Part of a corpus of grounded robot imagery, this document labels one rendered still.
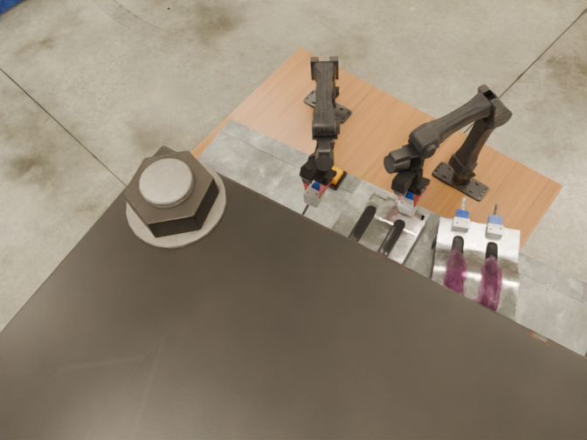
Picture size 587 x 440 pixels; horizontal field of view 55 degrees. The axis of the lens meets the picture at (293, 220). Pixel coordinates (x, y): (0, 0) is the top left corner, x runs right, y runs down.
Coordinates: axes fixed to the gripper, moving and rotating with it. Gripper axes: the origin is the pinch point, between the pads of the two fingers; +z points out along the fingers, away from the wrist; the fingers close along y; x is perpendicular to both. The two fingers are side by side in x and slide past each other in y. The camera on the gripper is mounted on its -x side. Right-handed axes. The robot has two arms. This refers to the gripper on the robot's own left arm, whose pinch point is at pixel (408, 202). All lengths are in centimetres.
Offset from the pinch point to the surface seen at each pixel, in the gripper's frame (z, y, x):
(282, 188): 10.7, -46.3, -6.4
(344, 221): 8.2, -16.4, -11.9
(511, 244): 10.5, 33.0, 11.7
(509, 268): 12.1, 36.0, 2.5
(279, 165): 7, -53, 1
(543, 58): 27, -8, 205
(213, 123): 54, -151, 67
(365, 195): 3.7, -15.2, -0.6
